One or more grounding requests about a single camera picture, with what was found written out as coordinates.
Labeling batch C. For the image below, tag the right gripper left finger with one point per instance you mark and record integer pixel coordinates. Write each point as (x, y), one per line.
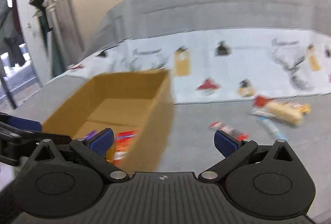
(101, 142)

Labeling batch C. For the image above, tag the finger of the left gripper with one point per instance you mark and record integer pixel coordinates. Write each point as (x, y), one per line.
(20, 123)

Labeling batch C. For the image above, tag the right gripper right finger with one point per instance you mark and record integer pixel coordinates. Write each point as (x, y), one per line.
(225, 143)

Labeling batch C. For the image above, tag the purple Alpenliebe candy bar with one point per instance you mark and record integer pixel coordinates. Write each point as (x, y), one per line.
(90, 135)

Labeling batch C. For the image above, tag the red Nescafe coffee stick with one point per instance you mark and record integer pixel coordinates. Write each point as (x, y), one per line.
(238, 135)

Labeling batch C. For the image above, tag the large red snack packet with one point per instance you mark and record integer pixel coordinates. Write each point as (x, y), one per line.
(122, 144)

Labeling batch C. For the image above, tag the light blue stick packet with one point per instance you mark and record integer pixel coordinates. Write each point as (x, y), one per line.
(270, 128)

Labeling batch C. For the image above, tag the brown cardboard box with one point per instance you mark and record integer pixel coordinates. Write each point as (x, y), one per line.
(140, 102)

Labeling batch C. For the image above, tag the beige wafer snack packet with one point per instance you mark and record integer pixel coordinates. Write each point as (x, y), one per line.
(288, 112)

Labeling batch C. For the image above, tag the printed white sofa cover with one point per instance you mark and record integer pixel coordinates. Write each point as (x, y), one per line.
(225, 64)

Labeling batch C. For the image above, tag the grey curtain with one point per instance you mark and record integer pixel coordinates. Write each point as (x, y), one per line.
(61, 34)

